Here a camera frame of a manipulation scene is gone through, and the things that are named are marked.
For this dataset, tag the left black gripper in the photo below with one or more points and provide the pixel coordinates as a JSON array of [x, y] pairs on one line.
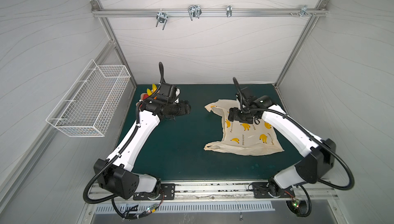
[[184, 109]]

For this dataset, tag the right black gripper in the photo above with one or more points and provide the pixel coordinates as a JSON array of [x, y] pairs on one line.
[[237, 115]]

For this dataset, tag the banana print plastic bag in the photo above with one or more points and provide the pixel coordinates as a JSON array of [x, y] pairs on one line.
[[242, 138]]

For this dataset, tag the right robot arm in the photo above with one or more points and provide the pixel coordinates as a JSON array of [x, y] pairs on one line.
[[317, 154]]

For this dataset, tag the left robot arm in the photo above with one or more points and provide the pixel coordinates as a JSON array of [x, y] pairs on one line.
[[114, 174]]

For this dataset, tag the yellow banana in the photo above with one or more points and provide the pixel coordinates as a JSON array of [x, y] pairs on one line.
[[152, 91]]

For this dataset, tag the green table mat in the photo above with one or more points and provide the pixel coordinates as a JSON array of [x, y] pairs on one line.
[[175, 151]]

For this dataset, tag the white vent strip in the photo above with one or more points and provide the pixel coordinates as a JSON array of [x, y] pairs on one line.
[[192, 207]]

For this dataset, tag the metal U-bolt clamp left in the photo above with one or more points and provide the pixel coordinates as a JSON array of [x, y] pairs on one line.
[[161, 18]]

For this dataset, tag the metal u-bolt clamp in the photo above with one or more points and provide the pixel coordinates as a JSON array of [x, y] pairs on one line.
[[161, 18], [194, 11]]

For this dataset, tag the metal U-bolt clamp middle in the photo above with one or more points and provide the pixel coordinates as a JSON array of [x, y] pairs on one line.
[[194, 11]]

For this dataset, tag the metal hook clamp right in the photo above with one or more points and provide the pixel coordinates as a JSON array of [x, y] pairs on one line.
[[303, 13]]

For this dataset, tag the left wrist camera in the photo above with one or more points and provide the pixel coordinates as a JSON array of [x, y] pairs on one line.
[[168, 91]]

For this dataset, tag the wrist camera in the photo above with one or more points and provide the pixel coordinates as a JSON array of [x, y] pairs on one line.
[[168, 91], [245, 94]]

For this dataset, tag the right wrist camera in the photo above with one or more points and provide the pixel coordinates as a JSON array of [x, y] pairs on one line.
[[245, 94]]

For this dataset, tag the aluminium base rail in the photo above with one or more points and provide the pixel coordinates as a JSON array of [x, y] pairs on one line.
[[190, 191]]

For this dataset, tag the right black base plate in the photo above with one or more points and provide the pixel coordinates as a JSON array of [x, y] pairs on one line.
[[263, 190]]

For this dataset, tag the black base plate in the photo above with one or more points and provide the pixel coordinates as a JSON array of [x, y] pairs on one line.
[[263, 190], [160, 191]]

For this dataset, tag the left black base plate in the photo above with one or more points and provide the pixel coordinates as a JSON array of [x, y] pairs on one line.
[[160, 191]]

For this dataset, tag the white wire basket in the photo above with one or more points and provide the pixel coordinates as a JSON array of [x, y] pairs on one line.
[[89, 105]]

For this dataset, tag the small metal bracket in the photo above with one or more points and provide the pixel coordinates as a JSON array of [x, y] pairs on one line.
[[229, 11]]

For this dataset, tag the aluminium cross rail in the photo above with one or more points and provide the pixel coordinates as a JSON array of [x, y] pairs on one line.
[[152, 13]]

